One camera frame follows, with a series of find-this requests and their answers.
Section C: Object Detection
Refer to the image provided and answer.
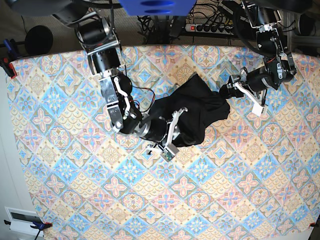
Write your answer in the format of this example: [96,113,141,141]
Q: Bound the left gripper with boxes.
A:
[219,68,272,99]

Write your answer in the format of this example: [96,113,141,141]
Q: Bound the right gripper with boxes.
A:
[119,113,173,146]

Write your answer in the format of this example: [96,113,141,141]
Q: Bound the black t-shirt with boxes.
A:
[148,73,230,148]

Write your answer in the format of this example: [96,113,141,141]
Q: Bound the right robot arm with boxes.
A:
[53,6,177,147]

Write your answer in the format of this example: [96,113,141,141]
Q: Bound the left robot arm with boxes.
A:
[219,0,297,100]

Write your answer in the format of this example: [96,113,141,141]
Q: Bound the white power strip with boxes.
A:
[184,23,233,35]

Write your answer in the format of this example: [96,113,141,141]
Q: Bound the patterned tablecloth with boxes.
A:
[0,51,320,240]

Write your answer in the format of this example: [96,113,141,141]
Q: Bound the black round speaker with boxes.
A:
[24,25,54,56]

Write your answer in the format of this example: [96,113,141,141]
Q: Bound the blue orange clamp lower left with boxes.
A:
[4,220,53,232]

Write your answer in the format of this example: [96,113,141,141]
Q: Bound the orange black clamp left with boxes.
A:
[0,57,17,79]

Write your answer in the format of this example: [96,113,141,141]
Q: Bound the white floor vent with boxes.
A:
[4,206,41,236]

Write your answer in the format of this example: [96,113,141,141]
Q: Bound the blue clamp upper left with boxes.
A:
[0,38,16,52]

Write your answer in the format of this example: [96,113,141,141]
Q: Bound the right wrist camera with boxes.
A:
[160,143,179,162]

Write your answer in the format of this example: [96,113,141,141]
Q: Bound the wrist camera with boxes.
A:
[251,103,268,117]
[160,143,179,162]

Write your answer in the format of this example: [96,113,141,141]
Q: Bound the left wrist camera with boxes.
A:
[251,103,268,117]

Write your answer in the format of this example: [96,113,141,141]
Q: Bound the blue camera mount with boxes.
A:
[119,0,196,16]

